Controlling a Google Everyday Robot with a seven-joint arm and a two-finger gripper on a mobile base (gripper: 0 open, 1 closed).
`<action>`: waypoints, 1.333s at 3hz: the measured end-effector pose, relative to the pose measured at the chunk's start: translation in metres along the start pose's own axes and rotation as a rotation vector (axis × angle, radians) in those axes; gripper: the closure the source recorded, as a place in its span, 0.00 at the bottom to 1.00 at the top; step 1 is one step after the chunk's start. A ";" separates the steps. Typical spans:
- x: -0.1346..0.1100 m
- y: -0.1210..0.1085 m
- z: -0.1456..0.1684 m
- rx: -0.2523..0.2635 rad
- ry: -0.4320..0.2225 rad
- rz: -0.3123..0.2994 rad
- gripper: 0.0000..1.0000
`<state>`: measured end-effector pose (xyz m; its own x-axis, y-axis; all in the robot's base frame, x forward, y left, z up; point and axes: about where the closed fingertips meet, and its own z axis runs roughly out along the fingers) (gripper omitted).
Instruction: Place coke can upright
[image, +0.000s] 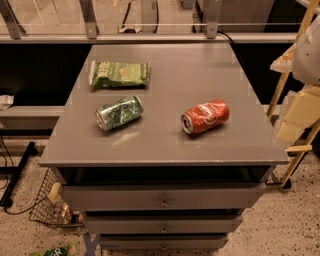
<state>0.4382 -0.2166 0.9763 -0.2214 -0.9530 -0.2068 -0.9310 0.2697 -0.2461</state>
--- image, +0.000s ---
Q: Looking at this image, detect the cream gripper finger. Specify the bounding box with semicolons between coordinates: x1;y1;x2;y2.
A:
270;44;296;73
275;85;320;143

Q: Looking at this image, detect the red coke can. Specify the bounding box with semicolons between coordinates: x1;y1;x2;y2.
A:
181;99;230;135

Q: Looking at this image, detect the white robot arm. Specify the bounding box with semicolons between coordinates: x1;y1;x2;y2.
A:
270;16;320;143

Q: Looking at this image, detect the green soda can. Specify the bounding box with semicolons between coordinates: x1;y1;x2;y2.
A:
95;96;144;131

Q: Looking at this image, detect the grey drawer cabinet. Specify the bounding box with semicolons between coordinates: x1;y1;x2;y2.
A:
41;44;288;241

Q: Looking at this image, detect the green chip bag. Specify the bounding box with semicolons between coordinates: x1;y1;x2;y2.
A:
89;61;151;89

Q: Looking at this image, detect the middle grey drawer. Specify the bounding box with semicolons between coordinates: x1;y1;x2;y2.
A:
84;215;242;234

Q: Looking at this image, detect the grey drawer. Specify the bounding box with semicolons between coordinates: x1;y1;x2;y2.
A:
62;183;266;211
84;215;242;234
99;236;228;250

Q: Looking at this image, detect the bottom grey drawer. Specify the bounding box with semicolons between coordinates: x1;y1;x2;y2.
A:
99;236;228;250

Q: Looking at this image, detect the top grey drawer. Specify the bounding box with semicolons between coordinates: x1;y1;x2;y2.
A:
62;183;266;211

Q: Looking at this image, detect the metal glass railing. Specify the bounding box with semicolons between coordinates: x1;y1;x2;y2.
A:
0;0;319;44

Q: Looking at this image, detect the green package on floor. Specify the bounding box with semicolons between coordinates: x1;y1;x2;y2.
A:
29;243;77;256

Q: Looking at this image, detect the black bar on floor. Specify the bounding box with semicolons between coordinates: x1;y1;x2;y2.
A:
0;142;37;207

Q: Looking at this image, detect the black cable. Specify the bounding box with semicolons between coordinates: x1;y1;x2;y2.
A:
217;30;248;73

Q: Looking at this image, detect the black wire basket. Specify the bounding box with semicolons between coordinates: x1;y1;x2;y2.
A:
29;169;83;229

